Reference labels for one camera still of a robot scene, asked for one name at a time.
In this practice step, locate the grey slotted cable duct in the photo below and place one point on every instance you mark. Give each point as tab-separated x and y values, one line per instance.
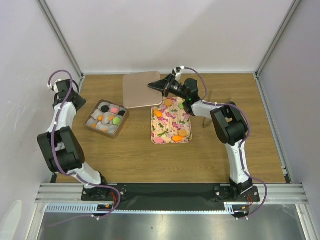
103	209

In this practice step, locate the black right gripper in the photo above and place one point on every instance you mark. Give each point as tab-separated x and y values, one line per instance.
164	85

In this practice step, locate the pink tin lid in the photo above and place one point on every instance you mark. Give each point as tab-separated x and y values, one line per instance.
137	94

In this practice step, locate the black sandwich cookie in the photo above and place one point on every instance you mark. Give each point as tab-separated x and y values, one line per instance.
121	113
105	108

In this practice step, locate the metal tongs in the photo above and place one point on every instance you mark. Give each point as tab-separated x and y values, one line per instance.
208	107

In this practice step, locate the brown chip cookie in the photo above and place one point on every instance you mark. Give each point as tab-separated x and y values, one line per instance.
111	117

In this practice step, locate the pink oval cookie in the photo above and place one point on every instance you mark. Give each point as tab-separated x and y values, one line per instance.
114	110

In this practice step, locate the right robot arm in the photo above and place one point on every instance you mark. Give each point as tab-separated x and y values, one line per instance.
230	126

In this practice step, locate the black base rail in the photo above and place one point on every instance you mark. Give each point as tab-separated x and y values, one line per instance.
181	195

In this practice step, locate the floral serving tray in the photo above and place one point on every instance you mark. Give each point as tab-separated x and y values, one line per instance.
173	119

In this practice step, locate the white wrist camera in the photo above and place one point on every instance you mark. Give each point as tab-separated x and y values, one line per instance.
52	87
177	72

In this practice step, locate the orange swirl cookie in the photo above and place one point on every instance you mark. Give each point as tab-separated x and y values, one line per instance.
100	118
157	113

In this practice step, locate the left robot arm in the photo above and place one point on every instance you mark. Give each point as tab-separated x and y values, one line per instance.
62	151

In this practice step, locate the pink round cookie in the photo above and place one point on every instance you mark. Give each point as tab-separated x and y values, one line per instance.
158	140

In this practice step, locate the gold cookie tin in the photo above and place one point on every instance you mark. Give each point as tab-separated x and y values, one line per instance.
90	120

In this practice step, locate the green round cookie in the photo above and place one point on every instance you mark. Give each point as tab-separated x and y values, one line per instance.
181	106
116	121

